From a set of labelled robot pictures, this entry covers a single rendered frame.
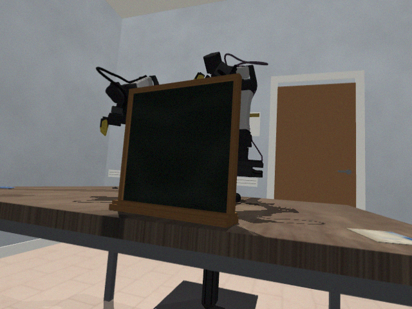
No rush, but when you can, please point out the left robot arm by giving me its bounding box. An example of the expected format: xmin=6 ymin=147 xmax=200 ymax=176
xmin=203 ymin=52 xmax=263 ymax=163

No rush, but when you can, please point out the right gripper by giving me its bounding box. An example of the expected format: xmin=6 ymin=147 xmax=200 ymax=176
xmin=100 ymin=113 xmax=126 ymax=136

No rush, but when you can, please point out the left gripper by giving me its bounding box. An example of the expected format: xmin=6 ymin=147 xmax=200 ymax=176
xmin=194 ymin=72 xmax=210 ymax=79

